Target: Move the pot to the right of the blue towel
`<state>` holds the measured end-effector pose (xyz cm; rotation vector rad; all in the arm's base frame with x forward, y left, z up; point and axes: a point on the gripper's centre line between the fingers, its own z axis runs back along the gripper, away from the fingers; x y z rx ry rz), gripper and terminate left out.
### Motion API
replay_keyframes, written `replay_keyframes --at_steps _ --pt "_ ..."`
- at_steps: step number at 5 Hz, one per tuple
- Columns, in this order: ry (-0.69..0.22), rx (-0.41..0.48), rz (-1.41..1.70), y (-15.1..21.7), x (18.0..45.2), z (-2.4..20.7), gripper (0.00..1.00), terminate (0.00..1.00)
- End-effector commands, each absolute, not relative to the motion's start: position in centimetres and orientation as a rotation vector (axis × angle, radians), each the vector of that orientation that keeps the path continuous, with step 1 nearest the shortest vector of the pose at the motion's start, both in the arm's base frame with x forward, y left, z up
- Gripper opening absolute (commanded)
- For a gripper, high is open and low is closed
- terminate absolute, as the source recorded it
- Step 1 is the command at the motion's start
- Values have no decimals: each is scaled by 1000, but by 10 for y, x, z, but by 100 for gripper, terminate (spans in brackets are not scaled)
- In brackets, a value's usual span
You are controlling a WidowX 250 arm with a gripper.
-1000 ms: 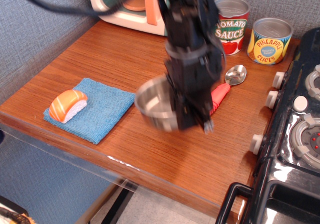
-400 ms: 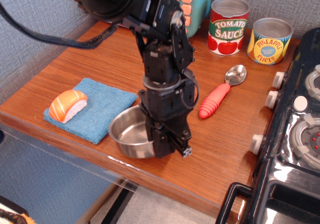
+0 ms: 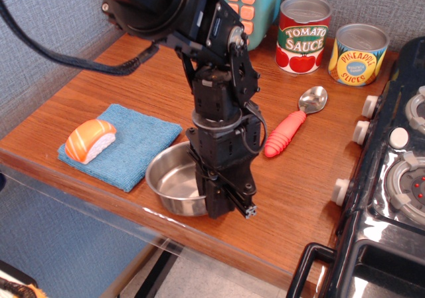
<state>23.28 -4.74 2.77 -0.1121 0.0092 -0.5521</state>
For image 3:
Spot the pineapple slices can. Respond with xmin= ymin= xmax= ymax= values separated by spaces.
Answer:
xmin=328 ymin=23 xmax=390 ymax=87

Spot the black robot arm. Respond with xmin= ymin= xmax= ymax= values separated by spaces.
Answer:
xmin=103 ymin=0 xmax=267 ymax=218

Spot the red handled spoon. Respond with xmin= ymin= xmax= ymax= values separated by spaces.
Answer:
xmin=264 ymin=86 xmax=328 ymax=158

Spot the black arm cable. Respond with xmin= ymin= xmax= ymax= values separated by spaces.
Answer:
xmin=0 ymin=0 xmax=160 ymax=77

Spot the toy microwave oven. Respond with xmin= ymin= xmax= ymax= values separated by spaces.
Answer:
xmin=225 ymin=0 xmax=281 ymax=50

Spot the small steel pot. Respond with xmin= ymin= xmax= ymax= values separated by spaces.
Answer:
xmin=145 ymin=142 xmax=207 ymax=217

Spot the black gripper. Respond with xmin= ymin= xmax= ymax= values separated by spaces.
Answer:
xmin=186 ymin=114 xmax=266 ymax=219

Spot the black toy stove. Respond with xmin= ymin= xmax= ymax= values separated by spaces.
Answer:
xmin=287 ymin=37 xmax=424 ymax=297

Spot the tomato sauce can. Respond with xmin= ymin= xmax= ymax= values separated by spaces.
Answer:
xmin=275 ymin=0 xmax=332 ymax=74

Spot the salmon sushi toy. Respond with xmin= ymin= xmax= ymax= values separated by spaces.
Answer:
xmin=64 ymin=119 xmax=117 ymax=165

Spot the blue towel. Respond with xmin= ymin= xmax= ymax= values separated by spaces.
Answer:
xmin=58 ymin=104 xmax=182 ymax=192

